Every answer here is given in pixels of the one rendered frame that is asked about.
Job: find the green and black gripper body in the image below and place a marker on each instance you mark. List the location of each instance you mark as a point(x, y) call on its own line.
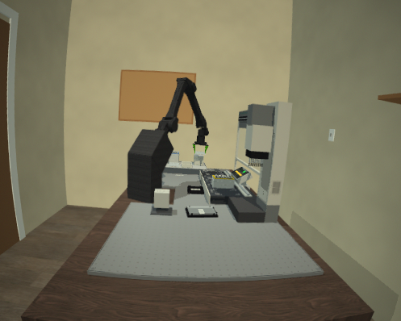
point(200, 141)

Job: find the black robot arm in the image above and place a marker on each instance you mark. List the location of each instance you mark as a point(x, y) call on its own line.
point(169, 123)

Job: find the yellow tip rack with grey top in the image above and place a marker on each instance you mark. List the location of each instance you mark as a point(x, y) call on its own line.
point(222, 181)

